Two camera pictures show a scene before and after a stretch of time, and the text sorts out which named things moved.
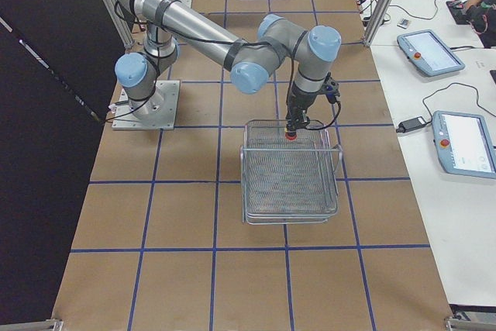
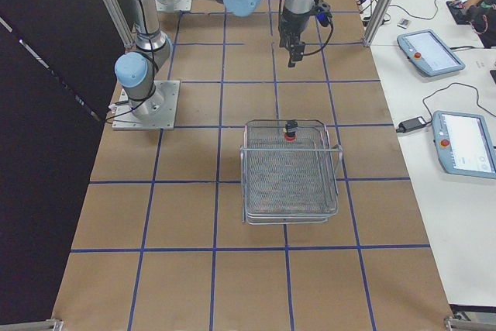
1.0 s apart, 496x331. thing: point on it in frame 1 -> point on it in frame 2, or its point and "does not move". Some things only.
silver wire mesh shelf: (287, 181) does not move
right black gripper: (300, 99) -> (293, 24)
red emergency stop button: (291, 136) does not move
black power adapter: (410, 124) does not move
